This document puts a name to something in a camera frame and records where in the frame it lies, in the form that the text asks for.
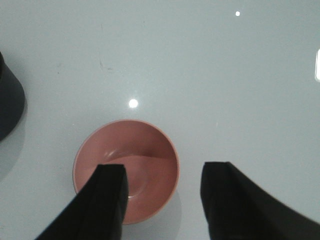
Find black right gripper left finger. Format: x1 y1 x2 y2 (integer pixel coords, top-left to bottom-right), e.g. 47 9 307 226
37 164 129 240

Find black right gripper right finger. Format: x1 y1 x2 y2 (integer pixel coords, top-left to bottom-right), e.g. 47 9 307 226
200 162 320 240

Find pink bowl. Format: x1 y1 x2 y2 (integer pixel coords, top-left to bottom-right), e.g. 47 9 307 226
72 119 180 225

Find dark blue saucepan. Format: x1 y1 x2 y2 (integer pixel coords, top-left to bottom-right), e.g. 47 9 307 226
0 53 25 141

